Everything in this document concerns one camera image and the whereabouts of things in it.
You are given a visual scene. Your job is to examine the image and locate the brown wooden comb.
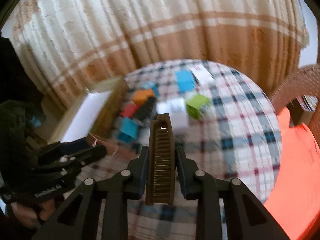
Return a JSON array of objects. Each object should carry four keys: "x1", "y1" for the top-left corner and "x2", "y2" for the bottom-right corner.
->
[{"x1": 145, "y1": 113, "x2": 175, "y2": 206}]

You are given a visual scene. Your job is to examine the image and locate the blue bear toy block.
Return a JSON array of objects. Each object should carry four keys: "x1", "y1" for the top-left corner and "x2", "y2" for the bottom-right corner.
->
[{"x1": 116, "y1": 118, "x2": 139, "y2": 144}]

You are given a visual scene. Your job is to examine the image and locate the red toy block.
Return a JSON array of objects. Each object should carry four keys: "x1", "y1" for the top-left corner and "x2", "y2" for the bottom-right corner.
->
[{"x1": 120, "y1": 103, "x2": 139, "y2": 119}]

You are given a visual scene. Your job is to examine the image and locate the white power adapter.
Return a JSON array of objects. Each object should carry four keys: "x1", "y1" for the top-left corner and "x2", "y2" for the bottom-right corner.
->
[{"x1": 170, "y1": 112, "x2": 189, "y2": 135}]

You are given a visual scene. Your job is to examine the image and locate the green toy block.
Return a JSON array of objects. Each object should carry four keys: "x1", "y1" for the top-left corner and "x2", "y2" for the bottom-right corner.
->
[{"x1": 186, "y1": 93, "x2": 210, "y2": 120}]

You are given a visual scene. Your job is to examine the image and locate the white pill bottle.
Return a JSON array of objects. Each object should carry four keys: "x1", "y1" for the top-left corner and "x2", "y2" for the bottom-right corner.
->
[{"x1": 156, "y1": 98, "x2": 187, "y2": 117}]

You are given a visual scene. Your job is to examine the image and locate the person left hand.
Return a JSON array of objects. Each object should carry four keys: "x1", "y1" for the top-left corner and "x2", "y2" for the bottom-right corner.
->
[{"x1": 10, "y1": 199, "x2": 55, "y2": 228}]

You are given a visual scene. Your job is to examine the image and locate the orange cloth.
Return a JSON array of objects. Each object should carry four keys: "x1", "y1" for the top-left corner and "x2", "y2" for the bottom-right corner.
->
[{"x1": 265, "y1": 108, "x2": 320, "y2": 239}]

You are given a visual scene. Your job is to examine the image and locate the gold metal tray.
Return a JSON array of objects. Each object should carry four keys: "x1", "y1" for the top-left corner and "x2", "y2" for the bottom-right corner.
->
[{"x1": 48, "y1": 76, "x2": 128, "y2": 144}]

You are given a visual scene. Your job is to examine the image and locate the plaid tablecloth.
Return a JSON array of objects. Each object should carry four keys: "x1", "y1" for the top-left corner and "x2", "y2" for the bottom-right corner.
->
[{"x1": 62, "y1": 59, "x2": 283, "y2": 240}]

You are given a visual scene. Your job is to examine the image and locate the orange toy block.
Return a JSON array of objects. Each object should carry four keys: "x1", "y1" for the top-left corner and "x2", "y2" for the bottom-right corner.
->
[{"x1": 132, "y1": 89, "x2": 155, "y2": 106}]

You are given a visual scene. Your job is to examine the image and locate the blue cylinder toy block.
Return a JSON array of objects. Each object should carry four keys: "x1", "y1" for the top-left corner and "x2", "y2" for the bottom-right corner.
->
[{"x1": 140, "y1": 81, "x2": 159, "y2": 98}]

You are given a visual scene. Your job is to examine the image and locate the beige orange curtain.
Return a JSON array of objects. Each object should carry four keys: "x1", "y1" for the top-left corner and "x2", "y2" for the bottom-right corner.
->
[{"x1": 5, "y1": 0, "x2": 309, "y2": 107}]

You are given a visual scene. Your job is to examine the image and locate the white small carton box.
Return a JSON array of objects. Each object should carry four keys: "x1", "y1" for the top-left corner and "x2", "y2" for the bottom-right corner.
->
[{"x1": 189, "y1": 64, "x2": 214, "y2": 86}]

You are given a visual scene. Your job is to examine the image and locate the blue rectangular toy block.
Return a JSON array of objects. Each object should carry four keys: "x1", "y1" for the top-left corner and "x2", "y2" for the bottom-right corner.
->
[{"x1": 176, "y1": 70, "x2": 195, "y2": 93}]

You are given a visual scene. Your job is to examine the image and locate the brown plastic woven chair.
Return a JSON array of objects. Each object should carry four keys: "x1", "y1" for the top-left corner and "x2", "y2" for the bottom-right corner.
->
[{"x1": 270, "y1": 64, "x2": 320, "y2": 145}]

